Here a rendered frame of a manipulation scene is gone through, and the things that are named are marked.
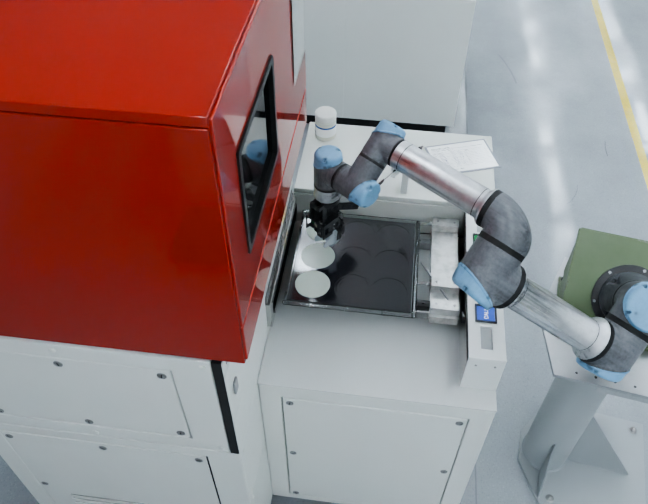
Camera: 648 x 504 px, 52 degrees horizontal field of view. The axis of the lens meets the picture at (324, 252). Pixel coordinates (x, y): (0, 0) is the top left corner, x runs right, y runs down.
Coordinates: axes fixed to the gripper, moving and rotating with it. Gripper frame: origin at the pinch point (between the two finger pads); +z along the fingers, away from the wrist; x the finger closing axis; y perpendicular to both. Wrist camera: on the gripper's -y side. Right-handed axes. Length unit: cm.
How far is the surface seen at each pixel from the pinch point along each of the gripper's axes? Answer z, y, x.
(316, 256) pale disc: 1.3, 6.6, 0.1
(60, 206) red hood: -71, 73, 10
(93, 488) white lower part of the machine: 44, 89, -9
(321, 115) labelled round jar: -14.6, -27.9, -32.1
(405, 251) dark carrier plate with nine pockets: 1.2, -13.4, 17.4
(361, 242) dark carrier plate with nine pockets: 1.4, -7.0, 5.6
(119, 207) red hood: -72, 67, 18
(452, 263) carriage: 3.2, -21.0, 29.3
